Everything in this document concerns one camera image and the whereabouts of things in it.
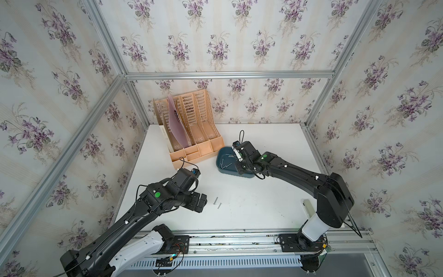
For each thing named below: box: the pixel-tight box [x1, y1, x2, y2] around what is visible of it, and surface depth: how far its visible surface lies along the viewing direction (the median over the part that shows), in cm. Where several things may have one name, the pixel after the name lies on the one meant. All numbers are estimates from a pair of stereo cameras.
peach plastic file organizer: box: [153, 88, 225, 171], surface depth 104 cm
